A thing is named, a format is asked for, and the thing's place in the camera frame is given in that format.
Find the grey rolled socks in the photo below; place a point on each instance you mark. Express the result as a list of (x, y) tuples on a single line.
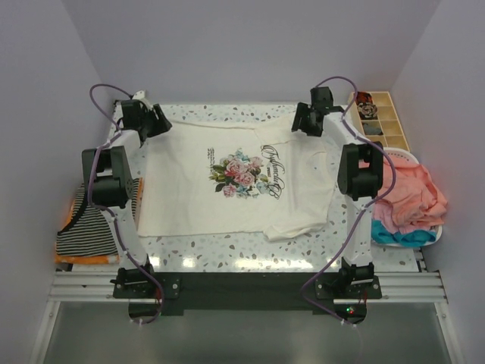
[(372, 129)]

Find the aluminium table frame rail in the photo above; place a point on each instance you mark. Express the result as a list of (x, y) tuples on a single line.
[(386, 288)]

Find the wooden compartment organizer box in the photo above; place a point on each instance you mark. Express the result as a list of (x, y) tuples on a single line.
[(393, 134)]

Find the teal garment in basket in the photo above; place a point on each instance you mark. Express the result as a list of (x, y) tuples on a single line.
[(417, 238)]

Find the white plastic laundry basket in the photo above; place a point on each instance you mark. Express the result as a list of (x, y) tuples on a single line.
[(406, 154)]

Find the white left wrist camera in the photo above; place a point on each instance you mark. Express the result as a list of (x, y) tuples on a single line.
[(139, 95)]

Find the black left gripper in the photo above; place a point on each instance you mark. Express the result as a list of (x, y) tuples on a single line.
[(161, 123)]

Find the white floral print t-shirt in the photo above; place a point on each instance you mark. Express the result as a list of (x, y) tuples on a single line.
[(214, 178)]

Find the salmon orange garment in basket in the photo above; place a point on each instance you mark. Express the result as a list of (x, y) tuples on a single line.
[(412, 201)]

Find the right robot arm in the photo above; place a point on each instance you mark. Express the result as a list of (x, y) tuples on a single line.
[(359, 178)]

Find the red black rolled socks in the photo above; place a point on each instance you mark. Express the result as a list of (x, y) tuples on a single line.
[(363, 98)]

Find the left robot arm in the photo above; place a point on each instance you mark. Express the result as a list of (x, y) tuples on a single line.
[(109, 188)]

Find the pink black rolled socks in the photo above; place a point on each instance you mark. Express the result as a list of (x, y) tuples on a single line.
[(367, 111)]

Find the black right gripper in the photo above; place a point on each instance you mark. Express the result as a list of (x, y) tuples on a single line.
[(302, 110)]

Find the black white striped folded shirt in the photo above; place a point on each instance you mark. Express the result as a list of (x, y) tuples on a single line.
[(85, 227)]

